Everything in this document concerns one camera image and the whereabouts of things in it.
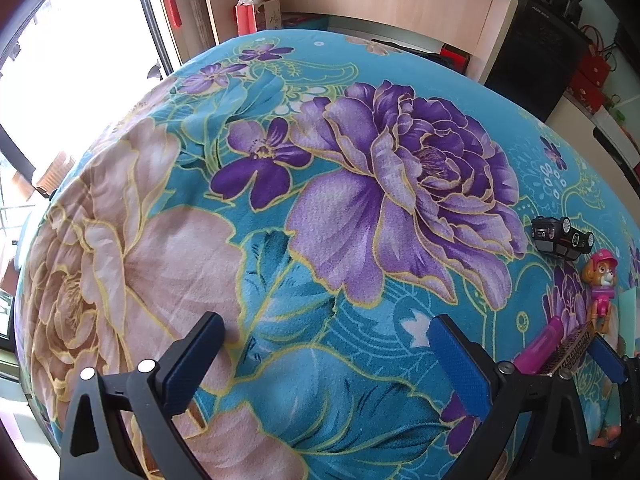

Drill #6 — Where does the white low cabinet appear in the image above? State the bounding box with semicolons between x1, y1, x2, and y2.
545;92;640;181

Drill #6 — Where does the red box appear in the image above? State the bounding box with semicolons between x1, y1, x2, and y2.
440;44;471;73

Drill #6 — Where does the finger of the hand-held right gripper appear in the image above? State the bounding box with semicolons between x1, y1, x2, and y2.
589;334;640;480

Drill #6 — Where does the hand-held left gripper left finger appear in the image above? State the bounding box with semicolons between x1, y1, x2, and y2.
59;311;226;480

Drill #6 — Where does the white gift bag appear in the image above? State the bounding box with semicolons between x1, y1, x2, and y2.
255;0;283;33

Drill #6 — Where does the black toy car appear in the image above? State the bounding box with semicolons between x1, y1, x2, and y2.
530;216;596;262

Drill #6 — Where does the floral teal blanket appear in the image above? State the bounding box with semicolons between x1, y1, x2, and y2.
14;27;640;480

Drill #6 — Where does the pink puppy toy figure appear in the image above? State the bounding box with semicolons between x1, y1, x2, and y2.
581;248;621;336

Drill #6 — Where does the black gold patterned box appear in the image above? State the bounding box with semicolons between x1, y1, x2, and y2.
542;327;601;378

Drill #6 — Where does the black speaker cabinet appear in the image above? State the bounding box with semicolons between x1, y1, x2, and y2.
485;0;591;121

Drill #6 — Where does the red handled gift bag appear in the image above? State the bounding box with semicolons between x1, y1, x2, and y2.
580;25;616;81
567;72;608;113

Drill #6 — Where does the magenta plastic case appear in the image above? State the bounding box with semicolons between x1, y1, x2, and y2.
512;316;566;375

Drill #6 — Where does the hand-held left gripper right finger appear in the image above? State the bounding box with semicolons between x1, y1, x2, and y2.
428;314;593;480

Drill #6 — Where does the dark window frame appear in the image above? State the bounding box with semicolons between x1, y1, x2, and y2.
132;0;176;78

